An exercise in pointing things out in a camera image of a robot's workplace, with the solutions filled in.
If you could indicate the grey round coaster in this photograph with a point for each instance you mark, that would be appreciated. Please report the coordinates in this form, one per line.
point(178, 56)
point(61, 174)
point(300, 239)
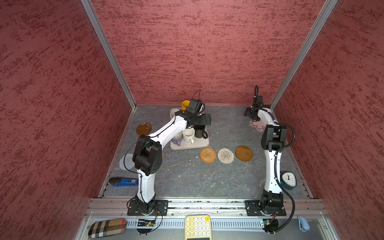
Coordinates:
point(126, 162)

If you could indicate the yellow mug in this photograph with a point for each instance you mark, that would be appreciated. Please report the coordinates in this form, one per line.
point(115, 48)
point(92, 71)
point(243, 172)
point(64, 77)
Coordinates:
point(185, 104)

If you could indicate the brown wooden coaster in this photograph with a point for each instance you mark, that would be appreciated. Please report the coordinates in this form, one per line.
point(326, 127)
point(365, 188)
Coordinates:
point(244, 153)

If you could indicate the white braided coaster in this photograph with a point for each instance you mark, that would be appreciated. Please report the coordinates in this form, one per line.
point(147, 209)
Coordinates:
point(226, 156)

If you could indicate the brown glossy coaster left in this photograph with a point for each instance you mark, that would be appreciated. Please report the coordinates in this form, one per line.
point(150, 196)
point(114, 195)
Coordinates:
point(143, 129)

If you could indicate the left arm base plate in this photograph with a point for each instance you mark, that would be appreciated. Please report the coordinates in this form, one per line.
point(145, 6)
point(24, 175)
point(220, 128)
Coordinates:
point(160, 207)

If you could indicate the beige serving tray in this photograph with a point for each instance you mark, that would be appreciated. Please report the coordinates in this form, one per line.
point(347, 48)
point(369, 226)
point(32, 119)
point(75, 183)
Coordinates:
point(198, 143)

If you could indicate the lavender mug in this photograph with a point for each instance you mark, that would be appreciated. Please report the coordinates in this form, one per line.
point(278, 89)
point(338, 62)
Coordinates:
point(177, 139)

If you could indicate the black mug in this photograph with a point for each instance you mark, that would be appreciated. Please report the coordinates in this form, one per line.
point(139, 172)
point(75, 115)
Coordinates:
point(200, 132)

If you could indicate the light blue small device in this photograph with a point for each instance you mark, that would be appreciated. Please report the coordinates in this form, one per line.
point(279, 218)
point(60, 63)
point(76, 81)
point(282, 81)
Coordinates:
point(303, 224)

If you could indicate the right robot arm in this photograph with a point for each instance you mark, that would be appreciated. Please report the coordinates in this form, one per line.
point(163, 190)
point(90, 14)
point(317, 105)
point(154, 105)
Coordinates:
point(273, 143)

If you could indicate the plaid glasses case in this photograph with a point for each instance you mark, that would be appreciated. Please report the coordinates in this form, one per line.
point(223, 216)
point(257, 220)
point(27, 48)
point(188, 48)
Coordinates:
point(107, 228)

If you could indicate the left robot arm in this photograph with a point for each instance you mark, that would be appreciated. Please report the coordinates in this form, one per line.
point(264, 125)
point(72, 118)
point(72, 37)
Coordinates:
point(147, 155)

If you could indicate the blue black handheld device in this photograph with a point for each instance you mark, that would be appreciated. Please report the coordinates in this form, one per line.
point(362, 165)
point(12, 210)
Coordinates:
point(123, 182)

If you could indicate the pink flower coaster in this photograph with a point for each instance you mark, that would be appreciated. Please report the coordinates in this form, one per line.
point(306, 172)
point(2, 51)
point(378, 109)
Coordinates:
point(258, 125)

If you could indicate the yellow keypad calculator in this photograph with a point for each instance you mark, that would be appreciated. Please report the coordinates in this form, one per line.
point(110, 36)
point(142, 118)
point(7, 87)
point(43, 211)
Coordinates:
point(198, 227)

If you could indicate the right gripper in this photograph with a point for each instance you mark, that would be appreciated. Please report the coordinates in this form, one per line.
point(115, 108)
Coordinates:
point(248, 113)

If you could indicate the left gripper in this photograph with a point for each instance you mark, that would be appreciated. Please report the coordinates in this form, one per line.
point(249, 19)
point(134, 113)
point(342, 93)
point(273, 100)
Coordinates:
point(203, 118)

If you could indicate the teal alarm clock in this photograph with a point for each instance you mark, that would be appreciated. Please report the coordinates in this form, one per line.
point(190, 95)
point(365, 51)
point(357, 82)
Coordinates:
point(288, 180)

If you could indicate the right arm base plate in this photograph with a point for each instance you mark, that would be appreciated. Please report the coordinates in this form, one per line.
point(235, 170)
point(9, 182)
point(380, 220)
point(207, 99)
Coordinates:
point(254, 208)

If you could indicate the woven rattan coaster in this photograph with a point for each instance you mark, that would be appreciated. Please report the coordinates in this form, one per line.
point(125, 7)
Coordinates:
point(208, 155)

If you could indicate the white mug front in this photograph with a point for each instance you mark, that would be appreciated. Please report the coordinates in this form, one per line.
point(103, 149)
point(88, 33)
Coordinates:
point(188, 135)

